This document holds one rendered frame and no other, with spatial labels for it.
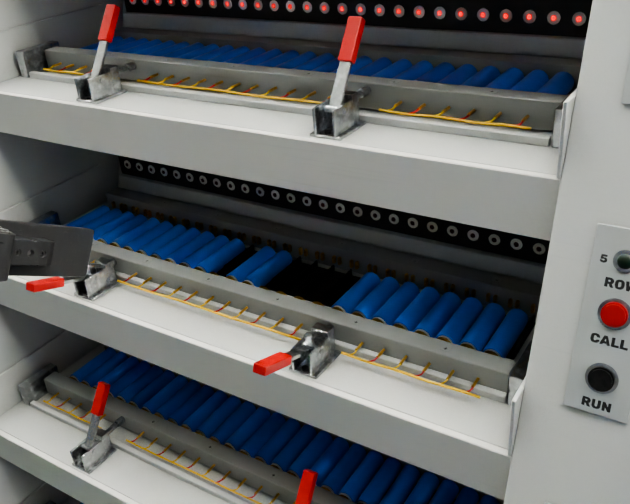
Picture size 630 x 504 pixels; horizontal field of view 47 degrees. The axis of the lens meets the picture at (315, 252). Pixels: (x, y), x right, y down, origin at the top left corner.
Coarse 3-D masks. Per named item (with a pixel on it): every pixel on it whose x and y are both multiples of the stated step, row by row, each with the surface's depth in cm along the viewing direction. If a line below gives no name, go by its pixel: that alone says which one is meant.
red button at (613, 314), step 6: (606, 306) 45; (612, 306) 44; (618, 306) 44; (624, 306) 44; (600, 312) 45; (606, 312) 45; (612, 312) 44; (618, 312) 44; (624, 312) 44; (606, 318) 45; (612, 318) 44; (618, 318) 44; (624, 318) 44; (606, 324) 45; (612, 324) 45; (618, 324) 44
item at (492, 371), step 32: (96, 256) 77; (128, 256) 75; (192, 288) 70; (224, 288) 68; (256, 288) 68; (256, 320) 65; (288, 320) 65; (320, 320) 63; (352, 320) 62; (384, 352) 60; (416, 352) 58; (448, 352) 57; (480, 352) 57; (480, 384) 56
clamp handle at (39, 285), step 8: (88, 272) 73; (40, 280) 68; (48, 280) 69; (56, 280) 69; (64, 280) 70; (72, 280) 71; (80, 280) 72; (32, 288) 67; (40, 288) 68; (48, 288) 68
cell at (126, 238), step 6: (144, 222) 83; (150, 222) 83; (156, 222) 83; (138, 228) 82; (144, 228) 82; (150, 228) 82; (126, 234) 80; (132, 234) 81; (138, 234) 81; (114, 240) 79; (120, 240) 79; (126, 240) 80; (120, 246) 79
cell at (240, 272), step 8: (264, 248) 75; (256, 256) 74; (264, 256) 74; (272, 256) 75; (248, 264) 73; (256, 264) 73; (232, 272) 71; (240, 272) 71; (248, 272) 72; (240, 280) 71
